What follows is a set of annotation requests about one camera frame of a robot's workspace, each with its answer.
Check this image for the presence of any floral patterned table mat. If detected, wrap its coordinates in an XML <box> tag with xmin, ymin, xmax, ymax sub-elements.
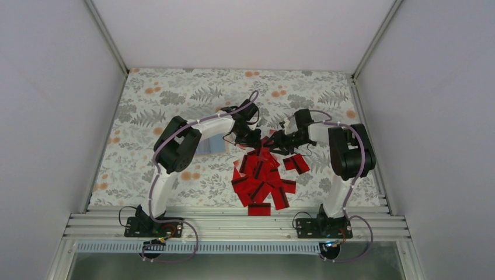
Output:
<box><xmin>90</xmin><ymin>69</ymin><xmax>378</xmax><ymax>212</ymax></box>

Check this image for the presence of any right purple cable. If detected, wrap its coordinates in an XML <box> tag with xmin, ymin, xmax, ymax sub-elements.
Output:
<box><xmin>288</xmin><ymin>110</ymin><xmax>374</xmax><ymax>264</ymax></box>

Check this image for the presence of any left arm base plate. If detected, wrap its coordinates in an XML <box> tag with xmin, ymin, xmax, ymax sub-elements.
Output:
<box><xmin>124</xmin><ymin>217</ymin><xmax>184</xmax><ymax>238</ymax></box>

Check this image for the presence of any red card centre pile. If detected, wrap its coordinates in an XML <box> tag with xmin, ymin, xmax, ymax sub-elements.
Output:
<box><xmin>239</xmin><ymin>148</ymin><xmax>281</xmax><ymax>193</ymax></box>

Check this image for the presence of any aluminium rail frame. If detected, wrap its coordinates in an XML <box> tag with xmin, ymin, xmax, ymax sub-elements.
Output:
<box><xmin>63</xmin><ymin>206</ymin><xmax>411</xmax><ymax>242</ymax></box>

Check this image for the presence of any red card on rail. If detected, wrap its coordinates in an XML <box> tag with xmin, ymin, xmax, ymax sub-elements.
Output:
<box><xmin>247</xmin><ymin>203</ymin><xmax>271</xmax><ymax>216</ymax></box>

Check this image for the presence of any red card pile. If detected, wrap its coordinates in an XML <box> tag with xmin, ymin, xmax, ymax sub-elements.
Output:
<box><xmin>239</xmin><ymin>148</ymin><xmax>281</xmax><ymax>193</ymax></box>
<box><xmin>231</xmin><ymin>176</ymin><xmax>257</xmax><ymax>207</ymax></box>
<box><xmin>283</xmin><ymin>154</ymin><xmax>310</xmax><ymax>174</ymax></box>

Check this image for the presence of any red card right pile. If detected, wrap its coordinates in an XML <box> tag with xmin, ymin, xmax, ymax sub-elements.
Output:
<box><xmin>283</xmin><ymin>154</ymin><xmax>310</xmax><ymax>174</ymax></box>

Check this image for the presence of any red card lower right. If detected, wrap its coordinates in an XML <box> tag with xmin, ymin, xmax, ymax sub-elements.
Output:
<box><xmin>270</xmin><ymin>179</ymin><xmax>297</xmax><ymax>210</ymax></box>

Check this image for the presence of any beige card holder wallet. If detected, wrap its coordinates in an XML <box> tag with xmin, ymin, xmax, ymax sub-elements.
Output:
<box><xmin>195</xmin><ymin>134</ymin><xmax>229</xmax><ymax>156</ymax></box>

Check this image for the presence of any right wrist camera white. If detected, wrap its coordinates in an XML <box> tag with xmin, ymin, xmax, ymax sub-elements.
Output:
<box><xmin>280</xmin><ymin>119</ymin><xmax>298</xmax><ymax>135</ymax></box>

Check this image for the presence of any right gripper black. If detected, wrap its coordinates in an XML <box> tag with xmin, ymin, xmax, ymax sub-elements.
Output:
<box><xmin>263</xmin><ymin>129</ymin><xmax>309</xmax><ymax>156</ymax></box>

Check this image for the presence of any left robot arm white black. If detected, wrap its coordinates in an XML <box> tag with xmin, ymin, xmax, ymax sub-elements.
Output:
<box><xmin>127</xmin><ymin>99</ymin><xmax>261</xmax><ymax>236</ymax></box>

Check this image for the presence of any red card left pile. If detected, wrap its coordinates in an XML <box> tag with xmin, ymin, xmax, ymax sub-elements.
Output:
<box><xmin>231</xmin><ymin>176</ymin><xmax>257</xmax><ymax>207</ymax></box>

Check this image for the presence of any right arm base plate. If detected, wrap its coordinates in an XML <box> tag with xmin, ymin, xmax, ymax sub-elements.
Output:
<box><xmin>295</xmin><ymin>217</ymin><xmax>353</xmax><ymax>239</ymax></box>

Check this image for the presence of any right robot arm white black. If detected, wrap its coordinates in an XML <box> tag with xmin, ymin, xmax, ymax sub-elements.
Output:
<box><xmin>263</xmin><ymin>108</ymin><xmax>377</xmax><ymax>237</ymax></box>

